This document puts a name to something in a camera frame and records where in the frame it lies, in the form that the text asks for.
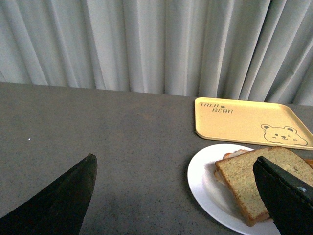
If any white round plate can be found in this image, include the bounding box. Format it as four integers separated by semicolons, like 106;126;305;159
187;143;280;235

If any yellow bear tray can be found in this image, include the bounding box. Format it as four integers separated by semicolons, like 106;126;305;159
194;97;313;150

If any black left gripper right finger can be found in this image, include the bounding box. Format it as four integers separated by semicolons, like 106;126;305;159
253;156;313;235

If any fried egg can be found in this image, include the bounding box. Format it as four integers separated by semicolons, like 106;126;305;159
214;149;248;186

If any bread slice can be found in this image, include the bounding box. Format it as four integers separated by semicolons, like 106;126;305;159
215;146;313;227

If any grey curtain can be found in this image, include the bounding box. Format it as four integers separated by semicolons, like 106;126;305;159
0;0;313;105

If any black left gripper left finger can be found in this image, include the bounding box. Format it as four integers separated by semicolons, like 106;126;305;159
0;154;97;235

